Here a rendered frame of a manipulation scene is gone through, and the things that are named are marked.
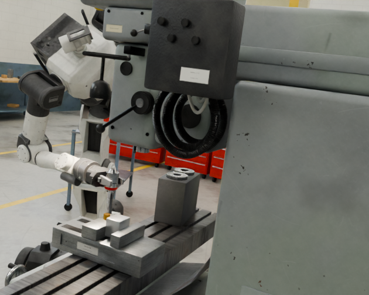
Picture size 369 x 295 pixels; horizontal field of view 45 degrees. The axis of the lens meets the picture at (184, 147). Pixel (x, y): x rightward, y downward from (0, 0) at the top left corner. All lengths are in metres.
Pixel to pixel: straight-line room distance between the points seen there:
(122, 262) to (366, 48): 0.90
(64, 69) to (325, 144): 1.14
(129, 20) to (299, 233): 0.78
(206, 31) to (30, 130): 1.11
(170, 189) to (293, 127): 0.85
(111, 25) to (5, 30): 9.68
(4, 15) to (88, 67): 9.25
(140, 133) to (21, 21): 10.09
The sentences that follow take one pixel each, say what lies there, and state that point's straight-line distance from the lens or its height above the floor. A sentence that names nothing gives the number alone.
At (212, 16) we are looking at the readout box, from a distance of 0.98.
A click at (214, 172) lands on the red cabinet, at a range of 6.36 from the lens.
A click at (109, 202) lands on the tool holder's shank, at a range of 1.64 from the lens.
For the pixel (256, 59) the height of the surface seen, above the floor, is 1.62.
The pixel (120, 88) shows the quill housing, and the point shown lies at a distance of 1.41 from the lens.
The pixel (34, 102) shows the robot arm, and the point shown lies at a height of 1.37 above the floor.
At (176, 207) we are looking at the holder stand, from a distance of 1.81.
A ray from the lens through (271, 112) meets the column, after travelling 1.07.
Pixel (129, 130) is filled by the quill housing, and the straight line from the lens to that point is 1.40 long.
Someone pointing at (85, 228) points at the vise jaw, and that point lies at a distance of 1.46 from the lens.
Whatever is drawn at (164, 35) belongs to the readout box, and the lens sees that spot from 1.03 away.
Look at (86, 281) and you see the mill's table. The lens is 1.36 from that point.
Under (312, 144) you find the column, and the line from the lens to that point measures 1.05.
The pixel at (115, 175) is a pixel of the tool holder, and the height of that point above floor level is 1.17.
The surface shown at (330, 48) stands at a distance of 1.17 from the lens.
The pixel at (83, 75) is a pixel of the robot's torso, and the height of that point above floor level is 1.49.
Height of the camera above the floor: 1.57
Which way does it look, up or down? 10 degrees down
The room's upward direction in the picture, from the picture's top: 7 degrees clockwise
